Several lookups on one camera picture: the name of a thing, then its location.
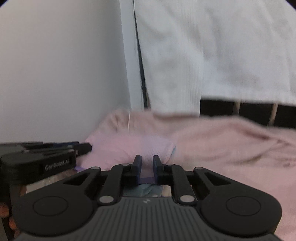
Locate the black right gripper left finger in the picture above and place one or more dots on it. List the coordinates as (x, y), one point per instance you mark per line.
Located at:
(67, 205)

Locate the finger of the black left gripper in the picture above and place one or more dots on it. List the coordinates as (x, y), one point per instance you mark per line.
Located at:
(82, 149)
(42, 145)

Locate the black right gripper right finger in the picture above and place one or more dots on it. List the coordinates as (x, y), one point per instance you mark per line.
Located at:
(226, 205)

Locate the purple-trimmed garment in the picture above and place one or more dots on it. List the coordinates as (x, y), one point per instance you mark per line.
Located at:
(109, 150)

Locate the person's left hand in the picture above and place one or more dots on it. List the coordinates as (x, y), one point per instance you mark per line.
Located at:
(17, 192)

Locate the pink fleece blanket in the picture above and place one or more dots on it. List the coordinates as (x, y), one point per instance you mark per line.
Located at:
(258, 156)

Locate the white hanging towel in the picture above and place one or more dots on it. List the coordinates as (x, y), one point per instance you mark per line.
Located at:
(208, 46)

